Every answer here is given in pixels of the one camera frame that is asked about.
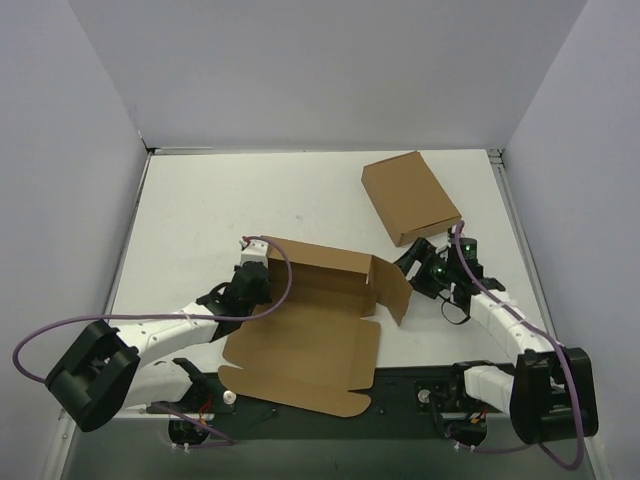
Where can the aluminium frame rail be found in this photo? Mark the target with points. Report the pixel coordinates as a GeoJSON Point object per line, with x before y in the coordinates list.
{"type": "Point", "coordinates": [520, 250]}

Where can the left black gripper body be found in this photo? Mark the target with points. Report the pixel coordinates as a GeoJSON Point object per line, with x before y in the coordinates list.
{"type": "Point", "coordinates": [258, 279]}

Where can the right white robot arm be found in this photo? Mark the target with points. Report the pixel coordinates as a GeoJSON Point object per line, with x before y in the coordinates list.
{"type": "Point", "coordinates": [483, 380]}

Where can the folded closed cardboard box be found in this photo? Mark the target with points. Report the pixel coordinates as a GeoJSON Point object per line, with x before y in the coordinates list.
{"type": "Point", "coordinates": [408, 198]}

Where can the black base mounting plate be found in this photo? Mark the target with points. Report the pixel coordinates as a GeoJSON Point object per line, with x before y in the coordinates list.
{"type": "Point", "coordinates": [407, 403]}

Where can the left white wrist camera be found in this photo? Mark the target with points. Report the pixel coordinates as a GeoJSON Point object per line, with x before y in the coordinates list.
{"type": "Point", "coordinates": [253, 251]}

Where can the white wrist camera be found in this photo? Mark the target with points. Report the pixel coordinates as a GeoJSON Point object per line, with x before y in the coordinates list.
{"type": "Point", "coordinates": [451, 245]}
{"type": "Point", "coordinates": [253, 251]}

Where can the cardboard box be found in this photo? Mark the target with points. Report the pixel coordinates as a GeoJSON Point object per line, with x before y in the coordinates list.
{"type": "Point", "coordinates": [408, 198]}
{"type": "Point", "coordinates": [318, 350]}

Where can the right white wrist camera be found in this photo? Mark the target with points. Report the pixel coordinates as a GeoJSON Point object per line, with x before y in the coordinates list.
{"type": "Point", "coordinates": [451, 245]}

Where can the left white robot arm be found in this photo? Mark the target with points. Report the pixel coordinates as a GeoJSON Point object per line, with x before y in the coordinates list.
{"type": "Point", "coordinates": [109, 368]}

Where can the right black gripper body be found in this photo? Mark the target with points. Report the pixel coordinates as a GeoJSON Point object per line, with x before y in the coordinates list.
{"type": "Point", "coordinates": [422, 265]}

